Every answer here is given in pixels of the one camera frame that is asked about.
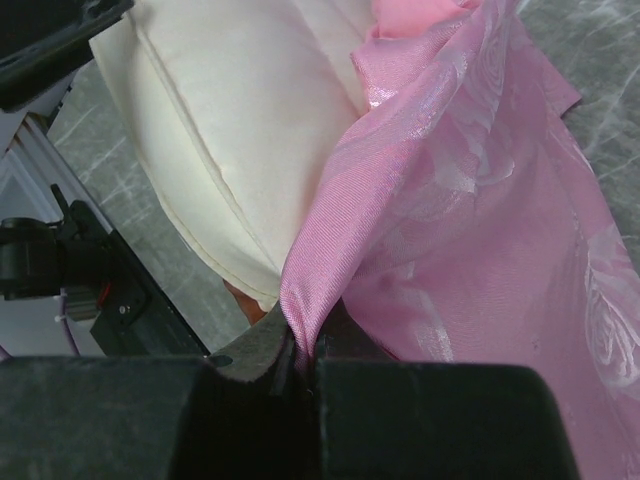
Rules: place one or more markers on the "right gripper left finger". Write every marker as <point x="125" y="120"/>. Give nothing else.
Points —
<point x="231" y="415"/>

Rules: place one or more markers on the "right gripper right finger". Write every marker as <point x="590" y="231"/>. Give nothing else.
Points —
<point x="383" y="419"/>

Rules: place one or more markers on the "pink pillowcase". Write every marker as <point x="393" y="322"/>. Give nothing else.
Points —
<point x="459" y="220"/>

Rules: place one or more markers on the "cream pillow with bear print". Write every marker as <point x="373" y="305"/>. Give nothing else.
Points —
<point x="233" y="109"/>

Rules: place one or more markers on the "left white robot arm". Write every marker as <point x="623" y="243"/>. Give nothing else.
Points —
<point x="41" y="43"/>

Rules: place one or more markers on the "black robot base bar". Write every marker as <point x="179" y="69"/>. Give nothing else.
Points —
<point x="134" y="315"/>

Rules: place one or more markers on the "aluminium rail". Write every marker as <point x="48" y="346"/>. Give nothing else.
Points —
<point x="30" y="163"/>

